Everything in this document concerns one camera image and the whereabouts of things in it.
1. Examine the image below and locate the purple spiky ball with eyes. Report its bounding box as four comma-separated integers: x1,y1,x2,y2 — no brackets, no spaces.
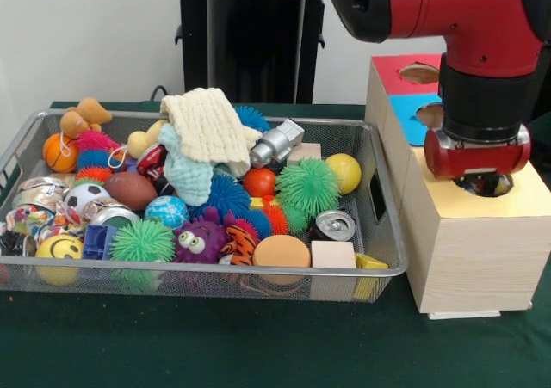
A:
174,212,229,264

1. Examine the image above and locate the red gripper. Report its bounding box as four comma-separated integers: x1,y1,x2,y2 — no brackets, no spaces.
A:
424,126,532,180

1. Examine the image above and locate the cream knitted cloth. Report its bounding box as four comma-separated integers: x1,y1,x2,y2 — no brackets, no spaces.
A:
160,88,262,178

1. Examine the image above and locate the small orange basketball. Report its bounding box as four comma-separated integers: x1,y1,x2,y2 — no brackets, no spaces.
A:
42,132,79,174

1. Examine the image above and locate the mint green knitted cloth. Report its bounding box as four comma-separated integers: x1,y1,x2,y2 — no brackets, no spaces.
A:
158,126,214,206

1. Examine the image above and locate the clear mesh bin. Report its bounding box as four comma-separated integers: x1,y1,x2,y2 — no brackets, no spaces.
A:
0,108,409,303

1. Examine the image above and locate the wooden box with three holes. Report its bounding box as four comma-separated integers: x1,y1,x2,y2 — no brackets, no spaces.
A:
366,55,551,320

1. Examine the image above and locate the plain yellow ball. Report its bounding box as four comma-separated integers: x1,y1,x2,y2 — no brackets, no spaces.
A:
324,153,362,194

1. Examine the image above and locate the yellow smiley ball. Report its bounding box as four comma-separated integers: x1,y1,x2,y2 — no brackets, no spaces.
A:
34,235,85,286

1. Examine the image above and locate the green spiky ball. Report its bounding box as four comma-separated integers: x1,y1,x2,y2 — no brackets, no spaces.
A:
109,220,176,287
275,157,342,219

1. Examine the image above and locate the brown plush toy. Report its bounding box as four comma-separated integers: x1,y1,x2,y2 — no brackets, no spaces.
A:
59,97,113,139

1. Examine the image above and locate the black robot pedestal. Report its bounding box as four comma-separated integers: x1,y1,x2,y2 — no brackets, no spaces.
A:
166,0,347,105

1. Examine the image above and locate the black cable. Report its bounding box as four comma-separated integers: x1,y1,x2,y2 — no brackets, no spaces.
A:
150,84,173,103

